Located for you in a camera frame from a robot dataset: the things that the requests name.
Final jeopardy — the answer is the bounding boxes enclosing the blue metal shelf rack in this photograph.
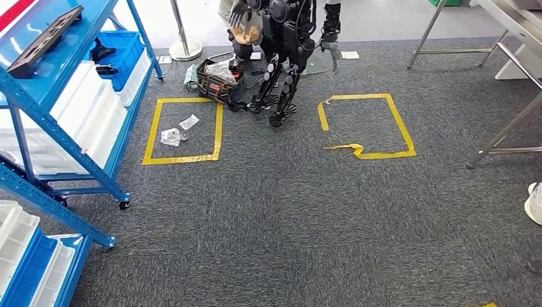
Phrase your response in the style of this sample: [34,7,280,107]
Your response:
[0,162,116,307]
[0,0,166,211]

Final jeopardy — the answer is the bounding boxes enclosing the black orange tool bag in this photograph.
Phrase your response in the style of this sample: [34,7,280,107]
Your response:
[184,58,251,113]

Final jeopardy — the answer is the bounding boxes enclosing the flat clear plastic bag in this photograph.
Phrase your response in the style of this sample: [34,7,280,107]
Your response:
[178,114,201,131]

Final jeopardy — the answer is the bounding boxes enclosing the clear parts organizer box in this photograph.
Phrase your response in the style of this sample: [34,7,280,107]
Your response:
[301,54,329,77]

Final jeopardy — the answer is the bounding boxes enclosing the crumpled clear plastic bag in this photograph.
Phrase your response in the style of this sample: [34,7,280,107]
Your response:
[160,127,183,148]

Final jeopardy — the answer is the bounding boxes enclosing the black silver humanoid robot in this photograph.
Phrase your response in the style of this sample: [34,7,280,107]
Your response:
[228,0,343,128]

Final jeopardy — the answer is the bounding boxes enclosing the person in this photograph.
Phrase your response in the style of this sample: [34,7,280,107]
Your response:
[524,182,542,226]
[218,0,266,65]

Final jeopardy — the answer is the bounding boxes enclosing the silver stanchion with base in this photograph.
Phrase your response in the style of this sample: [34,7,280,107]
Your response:
[168,0,204,62]

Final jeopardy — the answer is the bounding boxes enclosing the white plastic crate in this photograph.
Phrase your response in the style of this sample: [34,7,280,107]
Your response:
[0,78,112,154]
[0,60,97,132]
[0,104,128,177]
[116,50,153,107]
[28,241,77,307]
[0,200,42,297]

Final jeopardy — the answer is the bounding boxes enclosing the blue plastic crate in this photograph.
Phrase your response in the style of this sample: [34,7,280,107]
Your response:
[0,230,58,307]
[84,30,145,92]

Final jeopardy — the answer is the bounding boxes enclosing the red barrier belt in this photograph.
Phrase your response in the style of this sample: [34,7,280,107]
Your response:
[0,0,37,33]

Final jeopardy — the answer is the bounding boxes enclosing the black bracket part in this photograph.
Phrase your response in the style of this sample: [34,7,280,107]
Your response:
[6,4,84,80]
[89,38,120,77]

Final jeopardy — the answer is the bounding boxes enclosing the steel frame table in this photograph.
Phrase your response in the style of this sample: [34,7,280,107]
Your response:
[406,0,542,171]

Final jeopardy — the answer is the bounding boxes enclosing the white pedestal cabinet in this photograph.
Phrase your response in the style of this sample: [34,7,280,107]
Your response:
[494,42,542,81]

